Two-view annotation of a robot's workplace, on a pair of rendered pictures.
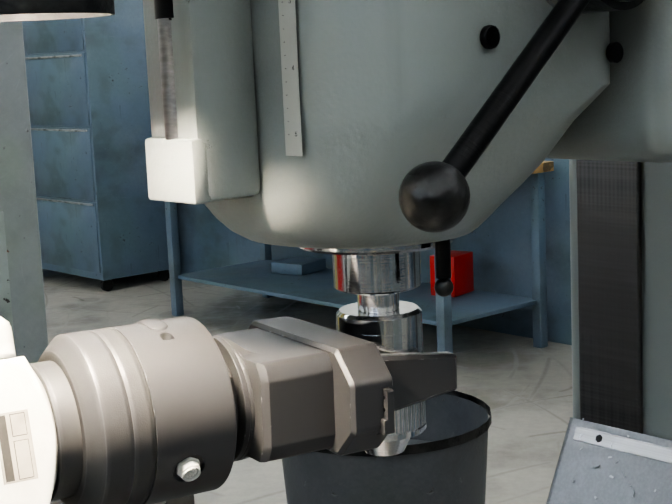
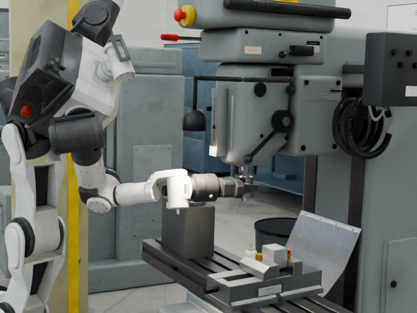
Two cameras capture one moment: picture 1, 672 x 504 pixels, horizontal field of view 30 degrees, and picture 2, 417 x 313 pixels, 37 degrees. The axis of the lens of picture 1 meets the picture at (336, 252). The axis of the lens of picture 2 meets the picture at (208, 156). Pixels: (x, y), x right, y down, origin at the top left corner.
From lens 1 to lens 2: 1.36 m
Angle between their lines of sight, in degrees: 10
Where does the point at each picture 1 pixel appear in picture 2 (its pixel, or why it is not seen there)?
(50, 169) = not seen: hidden behind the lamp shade
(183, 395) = (211, 184)
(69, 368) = (195, 179)
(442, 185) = (247, 158)
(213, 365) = (216, 181)
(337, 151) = (236, 151)
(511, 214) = not seen: hidden behind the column
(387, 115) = (244, 146)
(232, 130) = (222, 146)
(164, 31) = (213, 130)
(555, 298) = not seen: hidden behind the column
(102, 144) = (208, 116)
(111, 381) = (200, 181)
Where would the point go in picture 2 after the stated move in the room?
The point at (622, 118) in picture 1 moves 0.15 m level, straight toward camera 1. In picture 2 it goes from (288, 148) to (274, 153)
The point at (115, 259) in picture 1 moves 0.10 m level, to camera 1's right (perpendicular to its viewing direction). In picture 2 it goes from (209, 165) to (215, 165)
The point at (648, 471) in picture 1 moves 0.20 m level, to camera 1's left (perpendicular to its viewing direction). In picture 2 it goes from (313, 221) to (259, 217)
